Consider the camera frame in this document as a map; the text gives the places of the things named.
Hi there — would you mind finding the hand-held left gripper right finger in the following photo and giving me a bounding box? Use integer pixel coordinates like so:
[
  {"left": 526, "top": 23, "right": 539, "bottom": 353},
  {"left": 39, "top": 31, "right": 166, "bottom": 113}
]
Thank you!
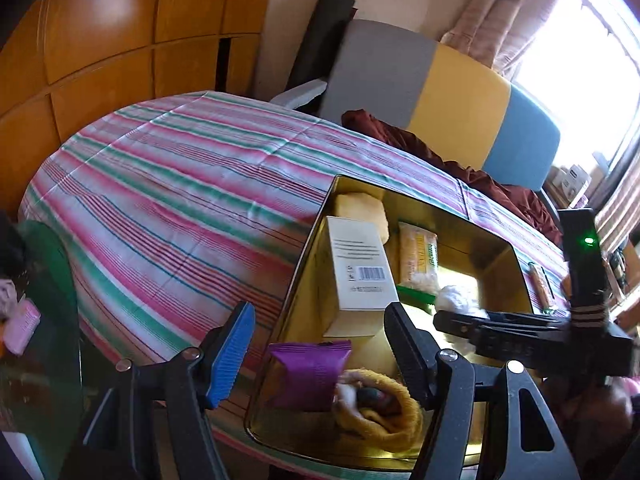
[{"left": 382, "top": 301, "right": 581, "bottom": 480}]

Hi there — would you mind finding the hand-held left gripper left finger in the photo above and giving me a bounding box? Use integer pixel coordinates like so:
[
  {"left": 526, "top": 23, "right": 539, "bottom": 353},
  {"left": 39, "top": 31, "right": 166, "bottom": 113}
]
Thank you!
[{"left": 80, "top": 301, "right": 257, "bottom": 480}]

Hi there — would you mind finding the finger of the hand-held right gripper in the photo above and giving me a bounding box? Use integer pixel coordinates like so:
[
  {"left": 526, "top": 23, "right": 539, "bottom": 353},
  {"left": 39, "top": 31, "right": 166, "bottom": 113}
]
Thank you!
[
  {"left": 467, "top": 327, "right": 576, "bottom": 363},
  {"left": 434, "top": 310, "right": 573, "bottom": 333}
]

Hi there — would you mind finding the white plastic-wrapped ball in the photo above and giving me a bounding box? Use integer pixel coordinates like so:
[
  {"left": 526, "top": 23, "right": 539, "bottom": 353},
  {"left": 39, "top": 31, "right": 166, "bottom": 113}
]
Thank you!
[{"left": 434, "top": 284, "right": 488, "bottom": 318}]

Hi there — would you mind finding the gold tin box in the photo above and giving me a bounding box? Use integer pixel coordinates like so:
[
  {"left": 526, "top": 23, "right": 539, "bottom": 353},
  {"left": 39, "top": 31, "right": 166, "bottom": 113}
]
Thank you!
[{"left": 244, "top": 175, "right": 533, "bottom": 468}]

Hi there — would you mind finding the yellow knit sock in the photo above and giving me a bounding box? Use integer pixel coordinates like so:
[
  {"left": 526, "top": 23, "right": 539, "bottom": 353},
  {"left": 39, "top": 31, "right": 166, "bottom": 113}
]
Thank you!
[{"left": 332, "top": 368, "right": 425, "bottom": 453}]

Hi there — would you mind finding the purple snack packet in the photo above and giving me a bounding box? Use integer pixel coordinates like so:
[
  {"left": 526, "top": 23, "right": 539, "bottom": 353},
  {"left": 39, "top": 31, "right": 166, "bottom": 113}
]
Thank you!
[{"left": 267, "top": 340, "right": 352, "bottom": 412}]

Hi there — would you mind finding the yellow snack packet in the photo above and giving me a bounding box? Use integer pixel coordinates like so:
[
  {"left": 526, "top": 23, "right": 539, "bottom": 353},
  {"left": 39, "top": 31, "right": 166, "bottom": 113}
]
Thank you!
[{"left": 397, "top": 221, "right": 441, "bottom": 306}]

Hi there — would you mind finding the cream carton box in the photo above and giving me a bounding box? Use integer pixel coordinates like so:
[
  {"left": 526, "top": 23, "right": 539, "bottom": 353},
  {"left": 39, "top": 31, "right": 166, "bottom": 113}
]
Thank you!
[{"left": 324, "top": 216, "right": 398, "bottom": 338}]

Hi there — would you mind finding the yellow sponge block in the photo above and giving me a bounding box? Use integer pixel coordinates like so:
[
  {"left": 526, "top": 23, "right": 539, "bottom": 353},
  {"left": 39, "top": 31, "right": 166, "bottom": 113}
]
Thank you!
[{"left": 334, "top": 192, "right": 390, "bottom": 243}]

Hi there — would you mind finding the person's right hand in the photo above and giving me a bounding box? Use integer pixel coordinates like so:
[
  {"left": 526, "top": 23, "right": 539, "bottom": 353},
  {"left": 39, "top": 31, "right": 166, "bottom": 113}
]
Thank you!
[{"left": 542, "top": 375, "right": 636, "bottom": 443}]

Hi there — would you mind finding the brown snack packet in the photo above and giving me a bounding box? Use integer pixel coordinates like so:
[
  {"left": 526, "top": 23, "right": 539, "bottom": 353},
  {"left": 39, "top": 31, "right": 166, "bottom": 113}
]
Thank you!
[{"left": 527, "top": 262, "right": 558, "bottom": 313}]

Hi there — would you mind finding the pink patterned curtain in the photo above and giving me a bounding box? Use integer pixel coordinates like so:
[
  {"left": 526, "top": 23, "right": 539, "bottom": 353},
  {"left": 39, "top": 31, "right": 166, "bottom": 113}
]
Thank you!
[
  {"left": 595, "top": 160, "right": 640, "bottom": 256},
  {"left": 440, "top": 0, "right": 571, "bottom": 78}
]

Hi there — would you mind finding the white appliance carton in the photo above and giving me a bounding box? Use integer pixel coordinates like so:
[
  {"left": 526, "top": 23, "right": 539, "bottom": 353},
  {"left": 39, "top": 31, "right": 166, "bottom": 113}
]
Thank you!
[{"left": 560, "top": 165, "right": 591, "bottom": 201}]

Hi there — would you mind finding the maroon blanket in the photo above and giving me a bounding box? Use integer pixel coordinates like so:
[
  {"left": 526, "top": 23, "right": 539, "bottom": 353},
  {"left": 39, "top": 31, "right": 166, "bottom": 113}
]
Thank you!
[{"left": 341, "top": 109, "right": 563, "bottom": 246}]

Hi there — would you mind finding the striped tablecloth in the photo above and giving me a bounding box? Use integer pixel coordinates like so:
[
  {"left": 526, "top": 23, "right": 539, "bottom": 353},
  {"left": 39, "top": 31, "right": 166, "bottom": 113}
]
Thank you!
[{"left": 17, "top": 91, "right": 576, "bottom": 466}]

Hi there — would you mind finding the window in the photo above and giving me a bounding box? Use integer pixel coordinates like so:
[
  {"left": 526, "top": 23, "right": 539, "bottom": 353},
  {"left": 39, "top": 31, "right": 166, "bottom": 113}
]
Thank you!
[{"left": 510, "top": 0, "right": 640, "bottom": 171}]

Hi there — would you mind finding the green glass table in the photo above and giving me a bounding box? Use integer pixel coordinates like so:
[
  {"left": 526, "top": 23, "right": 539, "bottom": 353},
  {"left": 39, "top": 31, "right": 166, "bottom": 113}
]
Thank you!
[{"left": 0, "top": 220, "right": 83, "bottom": 480}]

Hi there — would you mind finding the grey yellow blue sofa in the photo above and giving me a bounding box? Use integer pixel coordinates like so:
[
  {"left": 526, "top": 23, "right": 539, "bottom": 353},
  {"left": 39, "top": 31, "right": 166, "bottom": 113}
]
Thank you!
[{"left": 270, "top": 19, "right": 561, "bottom": 193}]

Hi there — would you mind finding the pink packet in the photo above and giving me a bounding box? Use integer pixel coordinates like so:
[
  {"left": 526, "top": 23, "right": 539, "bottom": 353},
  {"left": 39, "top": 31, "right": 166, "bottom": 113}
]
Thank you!
[{"left": 2, "top": 297, "right": 42, "bottom": 356}]

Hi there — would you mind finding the black rolled mat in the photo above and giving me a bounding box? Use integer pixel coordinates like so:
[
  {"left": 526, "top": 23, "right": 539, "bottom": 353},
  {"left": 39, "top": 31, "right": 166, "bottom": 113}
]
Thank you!
[{"left": 286, "top": 0, "right": 357, "bottom": 93}]

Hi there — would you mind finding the wooden wardrobe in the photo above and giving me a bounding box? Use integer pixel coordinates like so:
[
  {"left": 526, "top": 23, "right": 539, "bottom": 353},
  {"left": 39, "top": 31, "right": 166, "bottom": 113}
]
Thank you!
[{"left": 0, "top": 0, "right": 278, "bottom": 216}]

